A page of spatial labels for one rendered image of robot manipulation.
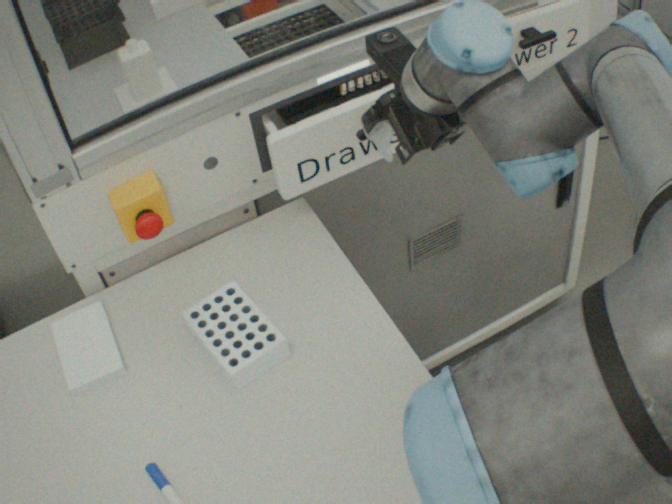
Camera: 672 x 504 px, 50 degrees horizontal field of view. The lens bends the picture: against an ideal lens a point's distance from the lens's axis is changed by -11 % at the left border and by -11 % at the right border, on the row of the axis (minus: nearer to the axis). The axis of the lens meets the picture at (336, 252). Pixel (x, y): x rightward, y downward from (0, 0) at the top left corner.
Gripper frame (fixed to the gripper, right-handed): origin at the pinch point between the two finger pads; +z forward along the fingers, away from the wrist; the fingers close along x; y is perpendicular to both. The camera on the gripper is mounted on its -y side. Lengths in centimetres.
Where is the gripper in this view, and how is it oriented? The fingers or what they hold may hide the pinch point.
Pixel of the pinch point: (385, 125)
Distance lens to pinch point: 104.9
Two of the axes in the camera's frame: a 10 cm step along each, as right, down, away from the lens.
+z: -1.7, 1.7, 9.7
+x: 8.8, -4.1, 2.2
